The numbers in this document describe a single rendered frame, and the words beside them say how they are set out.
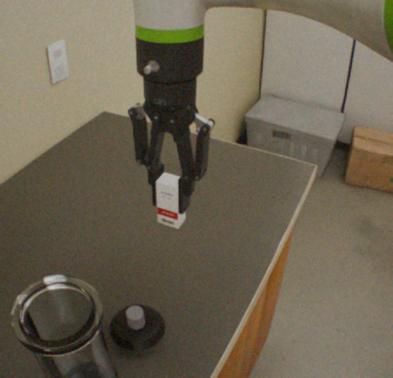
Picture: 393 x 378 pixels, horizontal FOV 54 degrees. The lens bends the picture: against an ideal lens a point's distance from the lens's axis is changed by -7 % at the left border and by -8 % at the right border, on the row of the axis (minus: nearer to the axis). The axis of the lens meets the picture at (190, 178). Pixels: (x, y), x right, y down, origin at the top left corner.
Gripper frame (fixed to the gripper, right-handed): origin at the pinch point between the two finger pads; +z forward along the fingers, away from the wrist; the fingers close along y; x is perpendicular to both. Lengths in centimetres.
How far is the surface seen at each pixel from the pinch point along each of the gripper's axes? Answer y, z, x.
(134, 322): 2.4, 13.0, -17.9
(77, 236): -21.9, 19.0, -1.2
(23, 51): -55, -10, 24
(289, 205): 16.4, 18.2, 27.7
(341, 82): 15, 59, 223
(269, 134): -23, 89, 183
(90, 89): -54, 11, 49
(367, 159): 42, 89, 184
